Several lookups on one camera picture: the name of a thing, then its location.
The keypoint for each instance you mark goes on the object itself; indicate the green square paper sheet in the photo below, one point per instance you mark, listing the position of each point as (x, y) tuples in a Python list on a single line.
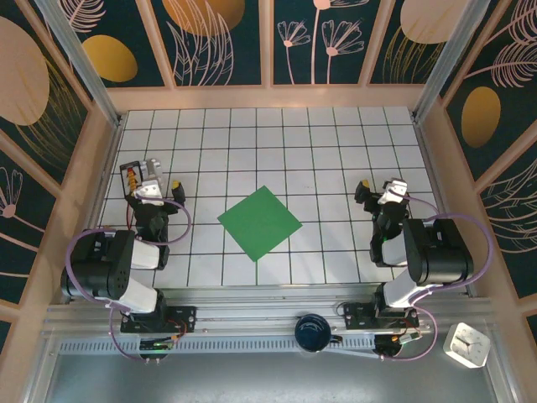
[(260, 222)]

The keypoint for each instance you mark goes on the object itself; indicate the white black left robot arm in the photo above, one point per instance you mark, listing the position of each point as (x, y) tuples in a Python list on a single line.
[(96, 268)]

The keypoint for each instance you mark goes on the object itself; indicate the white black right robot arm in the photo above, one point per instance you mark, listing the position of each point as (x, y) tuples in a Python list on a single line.
[(440, 252)]

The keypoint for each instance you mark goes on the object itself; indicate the white square clock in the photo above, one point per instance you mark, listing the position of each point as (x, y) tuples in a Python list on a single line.
[(466, 345)]

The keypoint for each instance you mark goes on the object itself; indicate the white plastic block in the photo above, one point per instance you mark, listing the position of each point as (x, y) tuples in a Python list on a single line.
[(152, 168)]

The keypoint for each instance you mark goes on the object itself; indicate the black box with orange spring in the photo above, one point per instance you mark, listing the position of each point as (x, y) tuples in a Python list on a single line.
[(128, 178)]

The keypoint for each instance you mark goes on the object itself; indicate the small circuit board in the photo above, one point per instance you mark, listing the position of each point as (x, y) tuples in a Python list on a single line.
[(405, 338), (157, 345)]

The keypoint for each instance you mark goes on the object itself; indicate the dark blue round cap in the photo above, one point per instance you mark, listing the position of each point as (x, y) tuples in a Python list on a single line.
[(311, 331)]

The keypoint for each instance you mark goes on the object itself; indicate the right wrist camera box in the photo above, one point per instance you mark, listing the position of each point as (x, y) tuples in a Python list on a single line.
[(394, 191)]

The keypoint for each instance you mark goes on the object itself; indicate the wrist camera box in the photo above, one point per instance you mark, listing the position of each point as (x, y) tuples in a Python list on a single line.
[(394, 191), (149, 192)]

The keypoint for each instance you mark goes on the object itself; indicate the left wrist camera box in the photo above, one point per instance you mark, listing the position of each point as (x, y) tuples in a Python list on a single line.
[(149, 192)]

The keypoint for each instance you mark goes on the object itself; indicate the aluminium table side rail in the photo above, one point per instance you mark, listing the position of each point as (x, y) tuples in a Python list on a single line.
[(102, 189), (432, 168)]

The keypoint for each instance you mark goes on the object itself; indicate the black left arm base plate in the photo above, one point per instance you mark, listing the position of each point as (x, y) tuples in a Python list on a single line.
[(184, 319)]

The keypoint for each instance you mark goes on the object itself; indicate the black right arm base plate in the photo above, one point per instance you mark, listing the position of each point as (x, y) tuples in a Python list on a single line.
[(356, 317)]

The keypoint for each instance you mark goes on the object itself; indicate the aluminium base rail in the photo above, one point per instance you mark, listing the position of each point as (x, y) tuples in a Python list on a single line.
[(251, 310)]

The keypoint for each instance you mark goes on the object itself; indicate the aluminium corner post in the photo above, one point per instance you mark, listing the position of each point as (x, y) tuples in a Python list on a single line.
[(449, 54), (84, 67)]

